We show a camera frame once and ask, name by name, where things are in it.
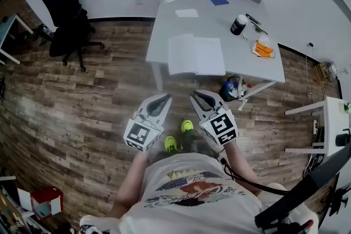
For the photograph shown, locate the white face mask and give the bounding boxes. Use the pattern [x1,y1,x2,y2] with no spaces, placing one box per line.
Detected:
[257,34,275,47]

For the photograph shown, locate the yellow covered book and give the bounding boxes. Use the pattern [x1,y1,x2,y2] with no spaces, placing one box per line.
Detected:
[167,33,227,77]

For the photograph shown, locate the small white desk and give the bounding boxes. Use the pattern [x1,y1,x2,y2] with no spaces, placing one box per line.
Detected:
[284,96,351,157]

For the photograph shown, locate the silver pen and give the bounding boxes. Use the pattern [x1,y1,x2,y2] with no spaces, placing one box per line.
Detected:
[251,21,269,36]

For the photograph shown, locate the cluttered storage shelf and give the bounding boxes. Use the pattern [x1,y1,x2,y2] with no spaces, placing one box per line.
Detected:
[0,186,33,234]

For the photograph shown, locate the person's left forearm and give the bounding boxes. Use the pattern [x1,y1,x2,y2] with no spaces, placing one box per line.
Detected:
[108,151,150,219]

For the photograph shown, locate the white paper slip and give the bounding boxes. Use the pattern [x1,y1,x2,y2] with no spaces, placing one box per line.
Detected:
[174,8,199,19]

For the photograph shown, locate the white table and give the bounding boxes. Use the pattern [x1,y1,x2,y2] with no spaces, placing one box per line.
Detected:
[145,0,286,91]

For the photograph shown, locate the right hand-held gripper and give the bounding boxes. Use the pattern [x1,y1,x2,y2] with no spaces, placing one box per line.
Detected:
[189,89,239,153]

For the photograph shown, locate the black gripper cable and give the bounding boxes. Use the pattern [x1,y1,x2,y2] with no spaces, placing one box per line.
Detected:
[219,157,290,197]

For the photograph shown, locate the white desk blue top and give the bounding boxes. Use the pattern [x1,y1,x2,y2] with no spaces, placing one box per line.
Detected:
[0,13,34,65]

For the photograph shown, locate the person's right forearm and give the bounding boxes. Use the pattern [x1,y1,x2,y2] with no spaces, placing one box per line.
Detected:
[219,142,263,195]

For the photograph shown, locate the black cable bundle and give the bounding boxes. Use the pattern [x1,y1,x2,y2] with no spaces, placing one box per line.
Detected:
[301,153,326,179]

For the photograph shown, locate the black office chair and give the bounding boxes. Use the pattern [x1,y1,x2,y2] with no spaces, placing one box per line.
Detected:
[41,0,105,72]

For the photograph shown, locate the black mug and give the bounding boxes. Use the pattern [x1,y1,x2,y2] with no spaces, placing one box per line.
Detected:
[335,128,351,147]

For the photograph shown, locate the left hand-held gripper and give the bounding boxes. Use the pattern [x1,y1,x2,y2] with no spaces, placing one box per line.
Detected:
[123,93,173,153]

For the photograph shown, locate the black strap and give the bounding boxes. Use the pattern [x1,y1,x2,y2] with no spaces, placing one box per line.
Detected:
[254,142,351,228]

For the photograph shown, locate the black trash bin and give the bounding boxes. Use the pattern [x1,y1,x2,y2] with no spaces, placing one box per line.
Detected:
[219,75,252,102]

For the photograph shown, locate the black jar white lid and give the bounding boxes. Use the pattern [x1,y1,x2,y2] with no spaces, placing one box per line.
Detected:
[230,14,248,36]

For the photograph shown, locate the cardboard box with wires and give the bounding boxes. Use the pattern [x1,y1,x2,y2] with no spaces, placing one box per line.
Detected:
[315,61,339,82]

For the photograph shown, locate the dark patterned trousers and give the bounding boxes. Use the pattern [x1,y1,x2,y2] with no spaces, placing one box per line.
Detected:
[148,128,220,165]

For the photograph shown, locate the black pen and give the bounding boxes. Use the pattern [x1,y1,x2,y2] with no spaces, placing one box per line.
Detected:
[245,13,262,26]

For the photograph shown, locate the black red handle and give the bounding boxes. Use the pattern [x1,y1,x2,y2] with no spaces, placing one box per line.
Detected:
[296,219,315,232]

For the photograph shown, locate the white plastic strip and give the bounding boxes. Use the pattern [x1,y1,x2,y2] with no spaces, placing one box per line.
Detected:
[237,97,249,112]

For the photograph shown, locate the red white open box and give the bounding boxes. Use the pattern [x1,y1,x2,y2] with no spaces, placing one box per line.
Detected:
[16,186,64,221]

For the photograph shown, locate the orange packet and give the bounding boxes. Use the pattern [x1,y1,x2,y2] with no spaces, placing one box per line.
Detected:
[251,40,276,60]

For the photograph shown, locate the neon yellow sports shoe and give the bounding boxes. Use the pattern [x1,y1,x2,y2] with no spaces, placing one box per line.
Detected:
[180,119,194,134]
[163,135,178,154]

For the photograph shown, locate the white printed t-shirt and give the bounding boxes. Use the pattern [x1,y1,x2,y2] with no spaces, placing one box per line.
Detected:
[79,152,319,234]

